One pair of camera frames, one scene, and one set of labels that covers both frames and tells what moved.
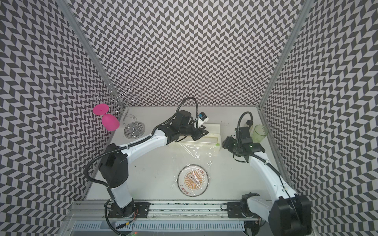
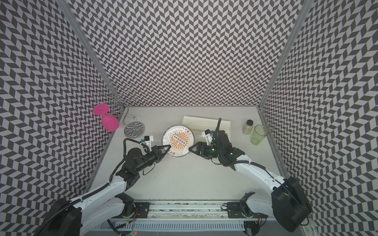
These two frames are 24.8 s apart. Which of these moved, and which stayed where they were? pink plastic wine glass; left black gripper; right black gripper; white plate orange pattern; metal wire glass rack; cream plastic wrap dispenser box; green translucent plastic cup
Moved: right black gripper; white plate orange pattern; cream plastic wrap dispenser box; left black gripper
Stayed: metal wire glass rack; green translucent plastic cup; pink plastic wine glass
